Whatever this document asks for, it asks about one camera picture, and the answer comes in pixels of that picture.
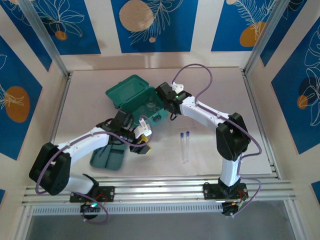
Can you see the green plastic hinged toolbox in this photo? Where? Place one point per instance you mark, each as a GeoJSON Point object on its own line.
{"type": "Point", "coordinates": [127, 90]}

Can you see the green compartment tray insert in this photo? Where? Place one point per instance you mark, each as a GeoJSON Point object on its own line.
{"type": "Point", "coordinates": [110, 160]}

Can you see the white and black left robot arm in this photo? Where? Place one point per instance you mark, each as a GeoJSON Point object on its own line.
{"type": "Point", "coordinates": [82, 143]}

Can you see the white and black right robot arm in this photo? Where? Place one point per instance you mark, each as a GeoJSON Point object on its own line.
{"type": "Point", "coordinates": [200, 112]}

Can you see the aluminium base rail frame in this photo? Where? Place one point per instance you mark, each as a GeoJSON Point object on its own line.
{"type": "Point", "coordinates": [160, 190]}

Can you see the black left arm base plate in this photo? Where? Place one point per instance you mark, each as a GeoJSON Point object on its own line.
{"type": "Point", "coordinates": [110, 193]}

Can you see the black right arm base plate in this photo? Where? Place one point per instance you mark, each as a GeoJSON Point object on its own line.
{"type": "Point", "coordinates": [210, 191]}

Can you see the aluminium frame post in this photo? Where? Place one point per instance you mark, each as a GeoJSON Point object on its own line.
{"type": "Point", "coordinates": [45, 37]}
{"type": "Point", "coordinates": [267, 37]}

